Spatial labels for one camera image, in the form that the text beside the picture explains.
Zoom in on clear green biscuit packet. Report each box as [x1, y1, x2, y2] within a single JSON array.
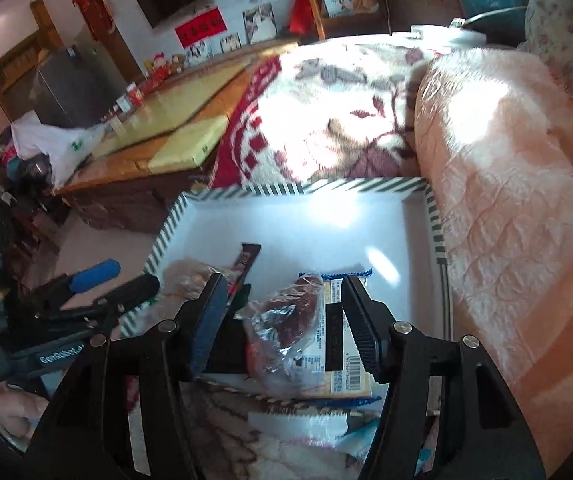
[[161, 257, 237, 306]]

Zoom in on floral pillow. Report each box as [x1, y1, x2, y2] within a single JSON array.
[[523, 0, 573, 91]]

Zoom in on clear plastic bag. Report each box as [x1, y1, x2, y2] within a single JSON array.
[[241, 272, 327, 396]]

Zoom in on pink blanket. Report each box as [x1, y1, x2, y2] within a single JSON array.
[[413, 47, 573, 441]]

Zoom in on red snack packet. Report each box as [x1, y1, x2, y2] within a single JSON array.
[[249, 277, 324, 356]]

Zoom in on black white striped box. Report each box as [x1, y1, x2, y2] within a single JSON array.
[[119, 177, 454, 416]]

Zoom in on white snack packet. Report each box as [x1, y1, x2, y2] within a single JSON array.
[[249, 407, 382, 461]]

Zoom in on white plastic bag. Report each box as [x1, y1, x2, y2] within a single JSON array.
[[10, 110, 110, 186]]

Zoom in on red cloth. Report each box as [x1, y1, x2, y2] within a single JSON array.
[[289, 0, 317, 36]]

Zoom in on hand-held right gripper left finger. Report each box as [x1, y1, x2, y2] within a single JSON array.
[[26, 272, 232, 480]]

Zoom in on large photo frame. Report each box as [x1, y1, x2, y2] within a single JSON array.
[[242, 2, 278, 45]]

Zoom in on cracker packet with blue ends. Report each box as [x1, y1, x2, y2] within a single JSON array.
[[261, 267, 384, 416]]

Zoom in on dark brown chocolate bar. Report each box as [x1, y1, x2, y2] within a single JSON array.
[[226, 242, 262, 311]]

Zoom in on wooden cabinet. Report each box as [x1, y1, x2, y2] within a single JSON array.
[[51, 37, 302, 233]]

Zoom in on dark bag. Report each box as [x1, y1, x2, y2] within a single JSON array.
[[0, 127, 60, 196]]

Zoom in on grey refrigerator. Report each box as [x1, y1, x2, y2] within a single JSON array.
[[34, 42, 127, 131]]

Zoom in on red rectangular wall poster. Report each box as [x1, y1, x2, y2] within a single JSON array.
[[175, 6, 227, 50]]

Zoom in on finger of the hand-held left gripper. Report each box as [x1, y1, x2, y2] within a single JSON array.
[[31, 259, 122, 308], [49, 274, 161, 323]]

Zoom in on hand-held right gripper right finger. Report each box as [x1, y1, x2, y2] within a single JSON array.
[[341, 275, 547, 480]]

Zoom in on wide photo frame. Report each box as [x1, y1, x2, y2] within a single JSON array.
[[186, 41, 213, 67]]

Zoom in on colourful figurines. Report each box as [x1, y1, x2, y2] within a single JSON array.
[[144, 52, 187, 81]]

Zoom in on red hanging scroll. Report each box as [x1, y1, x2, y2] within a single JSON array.
[[71, 0, 114, 43]]

